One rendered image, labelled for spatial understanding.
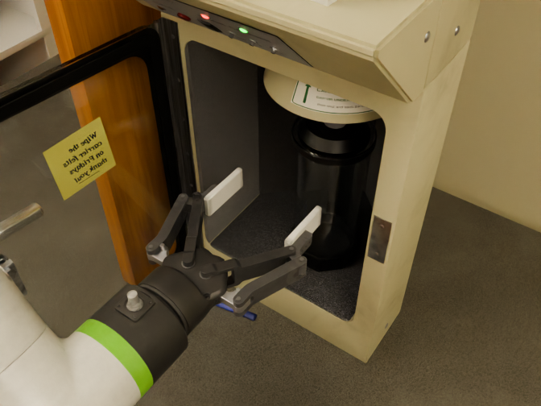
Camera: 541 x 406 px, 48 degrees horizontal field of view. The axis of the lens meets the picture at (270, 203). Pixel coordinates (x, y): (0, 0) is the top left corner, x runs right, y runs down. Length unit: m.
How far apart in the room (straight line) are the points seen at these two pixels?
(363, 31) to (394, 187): 0.25
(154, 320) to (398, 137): 0.30
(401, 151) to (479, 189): 0.58
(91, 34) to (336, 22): 0.36
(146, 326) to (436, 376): 0.47
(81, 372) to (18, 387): 0.06
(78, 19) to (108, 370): 0.37
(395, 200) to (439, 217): 0.47
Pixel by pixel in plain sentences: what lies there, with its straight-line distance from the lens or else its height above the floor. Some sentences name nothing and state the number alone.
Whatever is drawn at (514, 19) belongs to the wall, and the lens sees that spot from 1.01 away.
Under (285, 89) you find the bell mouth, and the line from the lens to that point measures 0.69.
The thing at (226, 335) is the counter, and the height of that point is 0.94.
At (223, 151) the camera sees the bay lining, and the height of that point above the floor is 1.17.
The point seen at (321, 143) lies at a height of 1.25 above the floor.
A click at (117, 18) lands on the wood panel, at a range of 0.76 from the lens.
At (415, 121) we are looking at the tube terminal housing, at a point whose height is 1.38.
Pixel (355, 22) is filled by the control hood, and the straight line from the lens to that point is 0.46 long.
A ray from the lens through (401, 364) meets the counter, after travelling 0.93.
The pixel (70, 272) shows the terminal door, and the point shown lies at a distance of 0.81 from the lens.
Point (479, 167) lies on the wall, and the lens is 1.16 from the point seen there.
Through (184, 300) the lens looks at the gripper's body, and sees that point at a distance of 0.63.
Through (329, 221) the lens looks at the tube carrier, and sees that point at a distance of 0.83.
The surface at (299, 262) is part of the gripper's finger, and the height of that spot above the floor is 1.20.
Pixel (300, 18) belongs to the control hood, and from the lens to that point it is 0.46.
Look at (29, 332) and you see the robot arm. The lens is 0.57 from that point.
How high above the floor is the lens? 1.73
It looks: 45 degrees down
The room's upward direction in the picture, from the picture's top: straight up
